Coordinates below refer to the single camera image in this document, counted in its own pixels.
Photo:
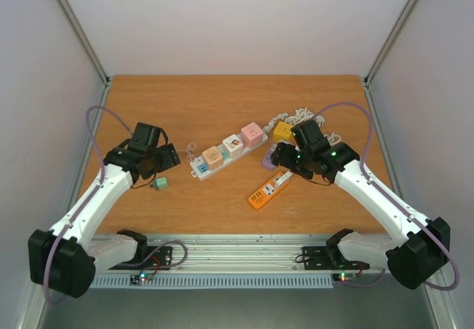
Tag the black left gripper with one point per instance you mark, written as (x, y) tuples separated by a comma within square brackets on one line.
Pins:
[(171, 158)]

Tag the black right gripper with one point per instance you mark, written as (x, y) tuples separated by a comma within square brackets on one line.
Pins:
[(281, 153)]

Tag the green small charger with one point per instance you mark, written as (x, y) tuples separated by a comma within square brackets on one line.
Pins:
[(160, 183)]

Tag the white charger with pink cable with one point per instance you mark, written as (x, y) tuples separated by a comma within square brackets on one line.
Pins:
[(188, 152)]

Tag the yellow cube socket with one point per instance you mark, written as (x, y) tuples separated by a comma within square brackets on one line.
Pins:
[(282, 132)]

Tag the white power strip pastel sockets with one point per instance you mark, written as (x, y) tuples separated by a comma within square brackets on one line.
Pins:
[(203, 167)]

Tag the beige cube socket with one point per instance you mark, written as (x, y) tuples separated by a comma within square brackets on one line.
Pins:
[(212, 157)]

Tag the pink cube socket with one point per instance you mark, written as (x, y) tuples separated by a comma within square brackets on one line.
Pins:
[(251, 135)]

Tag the white cube socket adapter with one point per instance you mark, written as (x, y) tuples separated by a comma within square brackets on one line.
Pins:
[(233, 146)]

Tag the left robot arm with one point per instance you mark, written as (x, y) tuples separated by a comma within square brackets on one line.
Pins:
[(63, 258)]

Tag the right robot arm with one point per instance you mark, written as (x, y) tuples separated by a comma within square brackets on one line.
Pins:
[(418, 246)]

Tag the purple power strip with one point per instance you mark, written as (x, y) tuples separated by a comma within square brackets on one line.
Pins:
[(266, 161)]

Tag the orange power strip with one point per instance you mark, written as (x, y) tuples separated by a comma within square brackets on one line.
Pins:
[(265, 193)]

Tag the left small circuit board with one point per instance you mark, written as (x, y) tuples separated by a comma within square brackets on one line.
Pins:
[(140, 279)]

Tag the small circuit board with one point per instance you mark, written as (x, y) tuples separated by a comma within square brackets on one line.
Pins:
[(140, 279), (345, 277)]

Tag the right small circuit board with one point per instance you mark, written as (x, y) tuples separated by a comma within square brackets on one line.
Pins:
[(345, 277)]

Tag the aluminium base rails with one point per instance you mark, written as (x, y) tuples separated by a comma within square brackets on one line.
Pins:
[(234, 253)]

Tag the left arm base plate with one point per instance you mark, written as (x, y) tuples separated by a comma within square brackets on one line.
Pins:
[(162, 257)]

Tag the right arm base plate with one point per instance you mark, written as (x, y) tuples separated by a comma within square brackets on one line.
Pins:
[(321, 258)]

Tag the grey slotted cable duct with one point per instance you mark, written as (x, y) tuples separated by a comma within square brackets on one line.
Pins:
[(205, 281)]

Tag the aluminium frame post left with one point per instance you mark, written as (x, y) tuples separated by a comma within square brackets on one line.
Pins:
[(68, 11)]

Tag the aluminium frame post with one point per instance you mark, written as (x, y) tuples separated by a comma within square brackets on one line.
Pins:
[(68, 11), (398, 26)]

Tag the aluminium frame post right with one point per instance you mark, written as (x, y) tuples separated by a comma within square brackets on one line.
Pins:
[(398, 26)]

